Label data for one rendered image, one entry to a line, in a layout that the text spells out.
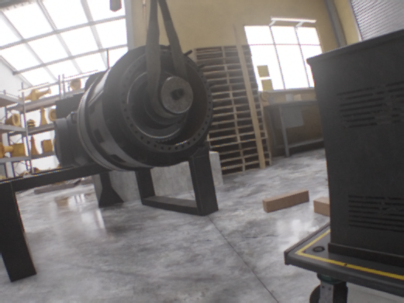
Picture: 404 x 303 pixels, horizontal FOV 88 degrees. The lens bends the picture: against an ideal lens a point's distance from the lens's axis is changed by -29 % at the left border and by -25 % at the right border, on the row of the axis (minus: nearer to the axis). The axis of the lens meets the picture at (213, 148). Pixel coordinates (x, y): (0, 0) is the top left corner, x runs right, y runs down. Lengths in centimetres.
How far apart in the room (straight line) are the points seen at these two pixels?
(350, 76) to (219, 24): 588
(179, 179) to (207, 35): 359
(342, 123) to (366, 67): 15
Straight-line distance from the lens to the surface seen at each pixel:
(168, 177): 370
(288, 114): 568
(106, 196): 364
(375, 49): 61
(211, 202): 248
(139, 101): 105
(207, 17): 645
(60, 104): 381
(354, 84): 63
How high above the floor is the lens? 69
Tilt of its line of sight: 3 degrees down
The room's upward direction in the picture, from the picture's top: 10 degrees counter-clockwise
